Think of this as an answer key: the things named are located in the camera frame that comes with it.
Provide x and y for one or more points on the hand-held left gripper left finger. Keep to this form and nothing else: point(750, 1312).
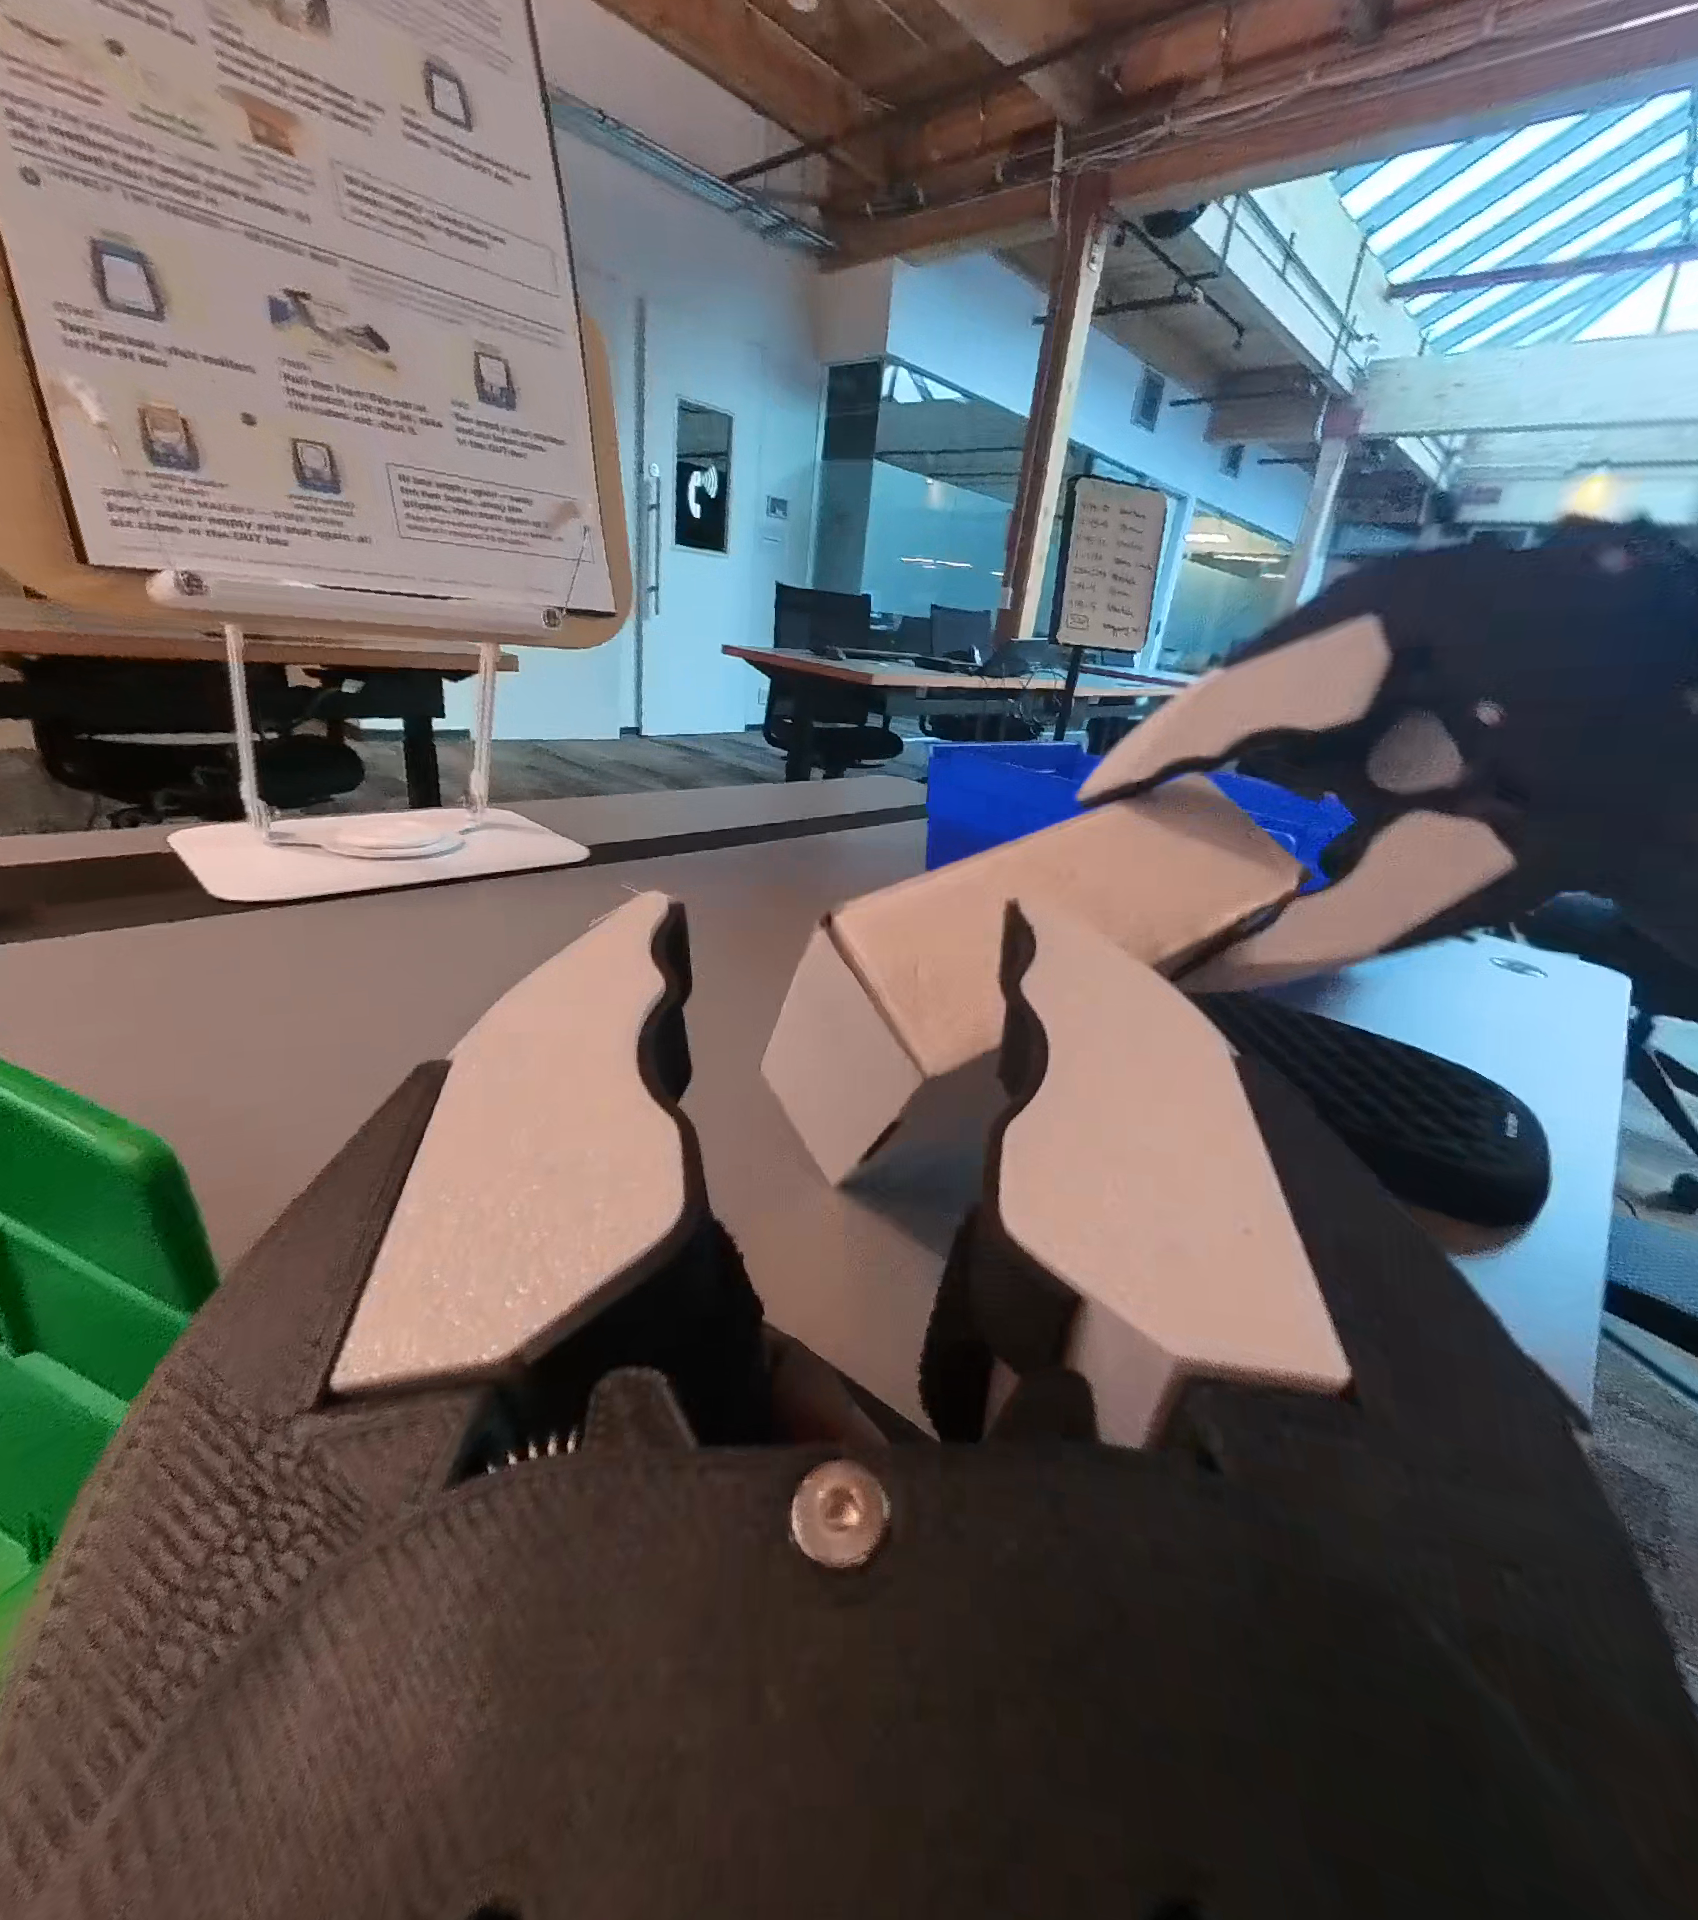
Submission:
point(534, 1170)

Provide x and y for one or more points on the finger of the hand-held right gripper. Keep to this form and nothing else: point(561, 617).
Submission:
point(1269, 690)
point(1404, 885)

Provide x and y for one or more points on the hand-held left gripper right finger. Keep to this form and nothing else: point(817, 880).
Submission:
point(1165, 1201)

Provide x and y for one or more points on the white cardboard box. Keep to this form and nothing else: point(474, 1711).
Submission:
point(1058, 900)

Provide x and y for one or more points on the matte desk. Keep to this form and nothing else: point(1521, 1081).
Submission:
point(339, 990)

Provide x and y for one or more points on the long office desk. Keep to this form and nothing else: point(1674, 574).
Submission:
point(924, 670)

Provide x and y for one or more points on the whiteboard on stand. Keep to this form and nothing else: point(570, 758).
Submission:
point(1112, 562)

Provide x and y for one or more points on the black quilted pad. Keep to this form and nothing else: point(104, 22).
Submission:
point(1404, 1119)

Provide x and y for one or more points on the black office chair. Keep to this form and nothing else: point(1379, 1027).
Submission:
point(1689, 961)
point(834, 674)
point(235, 734)

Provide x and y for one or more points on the blue plastic bin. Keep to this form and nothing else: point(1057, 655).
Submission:
point(999, 803)

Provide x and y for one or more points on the clear sign stand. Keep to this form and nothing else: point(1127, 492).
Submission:
point(385, 854)

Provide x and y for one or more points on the black phone sign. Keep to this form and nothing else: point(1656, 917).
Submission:
point(703, 481)

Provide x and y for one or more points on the printed instruction sheet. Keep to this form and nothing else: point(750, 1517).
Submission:
point(295, 300)

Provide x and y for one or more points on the wooden support post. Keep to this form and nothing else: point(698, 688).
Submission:
point(1058, 404)

